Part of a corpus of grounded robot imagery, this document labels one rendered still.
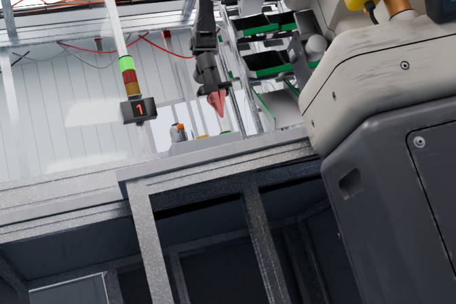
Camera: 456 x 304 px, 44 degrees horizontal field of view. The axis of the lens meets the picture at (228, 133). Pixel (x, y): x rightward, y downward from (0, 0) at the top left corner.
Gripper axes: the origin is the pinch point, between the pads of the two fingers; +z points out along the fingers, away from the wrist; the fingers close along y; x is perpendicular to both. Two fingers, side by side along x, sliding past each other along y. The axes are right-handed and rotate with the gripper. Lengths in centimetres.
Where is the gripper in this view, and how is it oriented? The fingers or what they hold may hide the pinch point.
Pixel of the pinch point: (221, 115)
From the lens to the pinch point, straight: 171.1
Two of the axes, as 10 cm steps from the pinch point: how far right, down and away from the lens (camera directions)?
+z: 2.7, 9.3, -2.5
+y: -9.3, 1.8, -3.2
